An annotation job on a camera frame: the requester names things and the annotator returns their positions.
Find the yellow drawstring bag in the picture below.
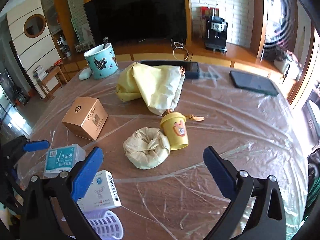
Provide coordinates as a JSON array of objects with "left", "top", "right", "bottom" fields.
[{"left": 115, "top": 62, "right": 205, "bottom": 122}]

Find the white earbuds case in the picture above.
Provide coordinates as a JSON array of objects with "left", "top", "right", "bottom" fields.
[{"left": 78, "top": 67, "right": 93, "bottom": 80}]

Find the teal patterned mug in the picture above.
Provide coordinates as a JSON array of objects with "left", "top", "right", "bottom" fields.
[{"left": 84, "top": 42, "right": 118, "bottom": 80}]

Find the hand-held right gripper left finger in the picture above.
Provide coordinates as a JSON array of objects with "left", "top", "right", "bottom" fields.
[{"left": 19, "top": 147, "right": 104, "bottom": 240}]

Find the black coffee machine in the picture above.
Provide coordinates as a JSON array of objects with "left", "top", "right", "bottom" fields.
[{"left": 204, "top": 16, "right": 228, "bottom": 53}]

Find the round wooden framed mirror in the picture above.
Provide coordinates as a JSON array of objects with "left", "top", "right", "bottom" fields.
[{"left": 24, "top": 14, "right": 47, "bottom": 38}]

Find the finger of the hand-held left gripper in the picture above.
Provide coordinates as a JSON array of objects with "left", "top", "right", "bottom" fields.
[{"left": 11, "top": 135, "right": 50, "bottom": 153}]

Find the beige paper bag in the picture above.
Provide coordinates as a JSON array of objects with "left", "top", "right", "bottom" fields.
[{"left": 123, "top": 127, "right": 171, "bottom": 170}]

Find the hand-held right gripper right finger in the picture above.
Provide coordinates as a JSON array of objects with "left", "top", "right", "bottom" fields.
[{"left": 203, "top": 146, "right": 287, "bottom": 240}]

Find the stack of books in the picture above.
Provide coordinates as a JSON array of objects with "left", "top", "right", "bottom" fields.
[{"left": 32, "top": 65, "right": 48, "bottom": 81}]

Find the brown cardboard box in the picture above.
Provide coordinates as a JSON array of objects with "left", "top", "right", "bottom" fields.
[{"left": 62, "top": 97, "right": 109, "bottom": 141}]

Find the clear plastic floss box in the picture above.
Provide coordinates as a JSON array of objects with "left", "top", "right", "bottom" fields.
[{"left": 44, "top": 144, "right": 86, "bottom": 179}]

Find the yellow lidded cup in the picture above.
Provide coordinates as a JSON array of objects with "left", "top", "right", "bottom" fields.
[{"left": 160, "top": 112, "right": 189, "bottom": 151}]

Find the black television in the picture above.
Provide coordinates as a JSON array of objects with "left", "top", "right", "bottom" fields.
[{"left": 83, "top": 0, "right": 188, "bottom": 53}]

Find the black phone in case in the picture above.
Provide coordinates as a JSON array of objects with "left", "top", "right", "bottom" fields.
[{"left": 139, "top": 60, "right": 200, "bottom": 80}]

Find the white medicine box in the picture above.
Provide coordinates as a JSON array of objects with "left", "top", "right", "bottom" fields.
[{"left": 75, "top": 169, "right": 122, "bottom": 212}]

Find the wooden side table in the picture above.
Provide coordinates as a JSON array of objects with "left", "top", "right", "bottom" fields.
[{"left": 37, "top": 66, "right": 68, "bottom": 100}]

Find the white cable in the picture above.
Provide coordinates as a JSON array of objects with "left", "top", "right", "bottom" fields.
[{"left": 172, "top": 39, "right": 191, "bottom": 61}]

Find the black tablet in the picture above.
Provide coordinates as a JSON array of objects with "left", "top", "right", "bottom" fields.
[{"left": 229, "top": 70, "right": 279, "bottom": 97}]

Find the grey handbag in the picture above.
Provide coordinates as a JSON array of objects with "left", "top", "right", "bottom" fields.
[{"left": 274, "top": 47, "right": 301, "bottom": 80}]

